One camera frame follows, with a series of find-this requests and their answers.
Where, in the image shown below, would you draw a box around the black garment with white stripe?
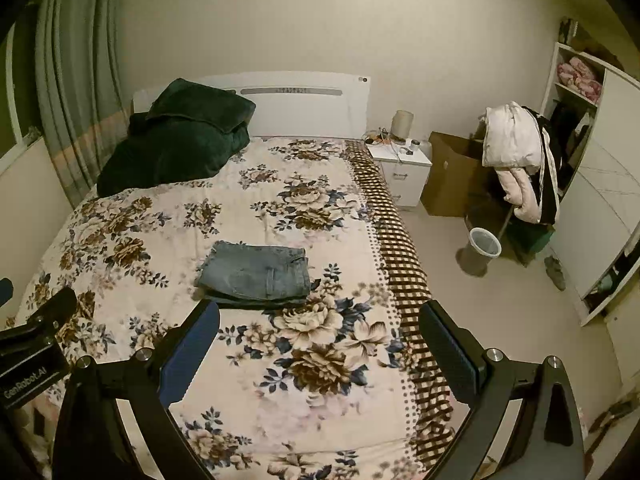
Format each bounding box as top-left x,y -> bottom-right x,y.
522,105 -> 581,226

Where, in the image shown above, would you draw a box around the pink folded bedding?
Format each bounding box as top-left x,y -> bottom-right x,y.
556,56 -> 604,103

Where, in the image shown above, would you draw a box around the grey waste bin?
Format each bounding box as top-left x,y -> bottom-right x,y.
459,227 -> 503,277

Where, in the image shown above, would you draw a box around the white bed headboard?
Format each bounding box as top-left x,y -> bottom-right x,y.
131,71 -> 373,140

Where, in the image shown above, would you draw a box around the green storage box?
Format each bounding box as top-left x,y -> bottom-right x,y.
505,220 -> 557,264

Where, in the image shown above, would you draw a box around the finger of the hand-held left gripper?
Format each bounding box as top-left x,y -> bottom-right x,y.
0,287 -> 79,348

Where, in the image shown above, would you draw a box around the dark green blanket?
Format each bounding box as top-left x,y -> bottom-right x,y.
96,78 -> 257,198

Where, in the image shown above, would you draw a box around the green striped curtain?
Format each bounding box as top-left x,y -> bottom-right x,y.
31,0 -> 132,208

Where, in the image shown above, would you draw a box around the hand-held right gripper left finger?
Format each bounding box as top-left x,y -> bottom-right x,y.
52,299 -> 221,480

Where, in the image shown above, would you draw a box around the beige table lamp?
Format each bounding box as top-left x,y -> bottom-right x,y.
391,109 -> 415,143

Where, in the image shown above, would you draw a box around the blue denim pants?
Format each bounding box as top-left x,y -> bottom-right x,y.
195,241 -> 313,308

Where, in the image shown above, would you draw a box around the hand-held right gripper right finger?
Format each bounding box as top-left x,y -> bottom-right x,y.
419,300 -> 586,480

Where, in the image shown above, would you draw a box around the grey slipper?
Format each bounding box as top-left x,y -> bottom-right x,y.
544,255 -> 567,292

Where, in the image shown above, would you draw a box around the floral bed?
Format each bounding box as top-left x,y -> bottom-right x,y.
15,136 -> 468,480

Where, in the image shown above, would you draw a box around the white wardrobe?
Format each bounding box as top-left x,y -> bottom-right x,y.
540,40 -> 640,327

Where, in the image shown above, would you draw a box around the brown cardboard box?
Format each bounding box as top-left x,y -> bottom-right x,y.
420,131 -> 496,218

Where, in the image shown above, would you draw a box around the white nightstand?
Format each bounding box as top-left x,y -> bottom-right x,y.
368,139 -> 434,209

